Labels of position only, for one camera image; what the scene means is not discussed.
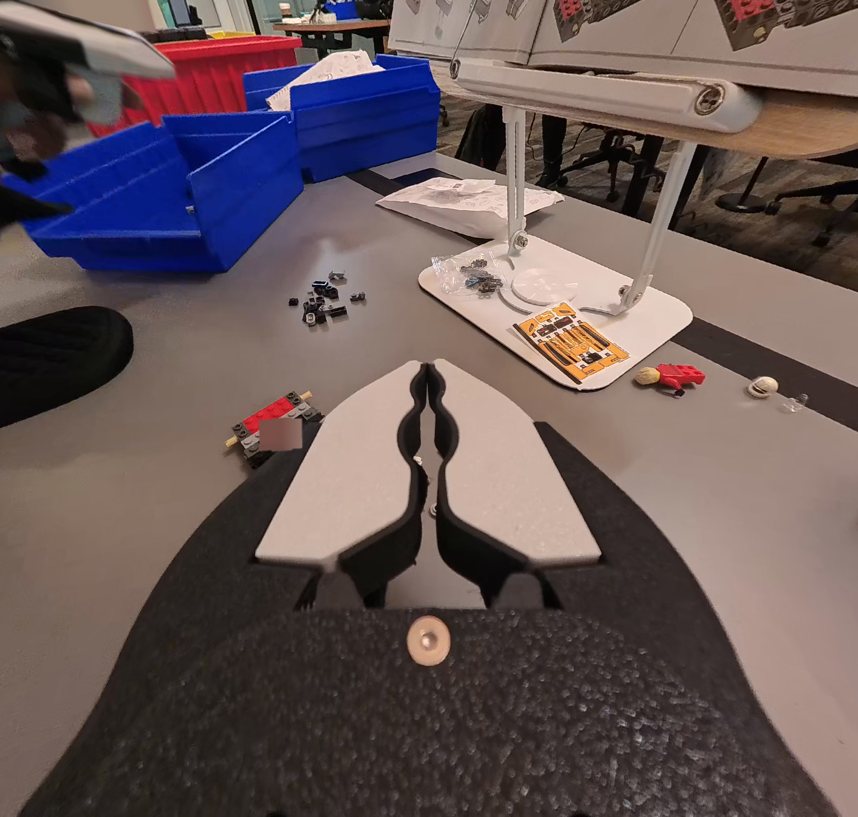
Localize person's left forearm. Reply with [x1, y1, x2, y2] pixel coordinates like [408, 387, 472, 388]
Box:
[0, 156, 76, 229]

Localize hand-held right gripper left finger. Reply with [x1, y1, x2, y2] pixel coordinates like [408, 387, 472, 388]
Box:
[255, 360, 430, 609]

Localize white book stand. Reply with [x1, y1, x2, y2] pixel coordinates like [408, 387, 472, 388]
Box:
[419, 59, 765, 392]

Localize white printed paper sheet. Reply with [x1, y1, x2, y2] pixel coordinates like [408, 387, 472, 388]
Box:
[267, 49, 387, 111]

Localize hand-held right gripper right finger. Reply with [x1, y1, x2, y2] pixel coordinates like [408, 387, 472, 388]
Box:
[428, 358, 603, 609]

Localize red minifigure torso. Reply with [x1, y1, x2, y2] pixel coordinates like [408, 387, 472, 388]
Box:
[633, 362, 707, 400]

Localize grey instruction booklet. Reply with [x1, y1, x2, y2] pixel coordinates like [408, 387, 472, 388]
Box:
[389, 0, 858, 97]

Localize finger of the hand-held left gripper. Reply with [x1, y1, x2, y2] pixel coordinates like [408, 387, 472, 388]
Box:
[66, 38, 177, 82]
[0, 7, 156, 51]

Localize orange sticker sheet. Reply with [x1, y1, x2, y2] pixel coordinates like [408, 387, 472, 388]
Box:
[513, 302, 634, 387]

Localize person's left hand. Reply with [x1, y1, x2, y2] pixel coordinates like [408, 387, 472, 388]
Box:
[0, 76, 145, 161]

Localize black chair armrest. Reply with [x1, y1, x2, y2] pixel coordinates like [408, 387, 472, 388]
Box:
[0, 306, 135, 429]

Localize white printed paper bag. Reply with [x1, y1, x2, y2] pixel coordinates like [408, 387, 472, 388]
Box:
[375, 175, 566, 240]

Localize red plastic bin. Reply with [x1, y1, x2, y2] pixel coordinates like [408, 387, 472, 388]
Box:
[87, 34, 303, 137]

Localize grey desk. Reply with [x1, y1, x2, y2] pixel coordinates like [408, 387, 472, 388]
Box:
[0, 150, 858, 817]

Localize long wooden work table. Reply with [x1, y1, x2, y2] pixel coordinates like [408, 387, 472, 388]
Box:
[273, 16, 391, 60]

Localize black office chair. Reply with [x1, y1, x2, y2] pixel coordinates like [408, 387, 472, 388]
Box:
[563, 116, 671, 211]

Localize brick car chassis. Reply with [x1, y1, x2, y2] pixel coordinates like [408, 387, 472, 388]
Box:
[224, 390, 326, 469]

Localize small brick pieces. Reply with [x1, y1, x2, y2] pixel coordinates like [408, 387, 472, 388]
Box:
[288, 269, 368, 328]

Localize clear bag of black gears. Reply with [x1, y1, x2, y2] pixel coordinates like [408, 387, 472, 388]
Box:
[432, 250, 508, 299]

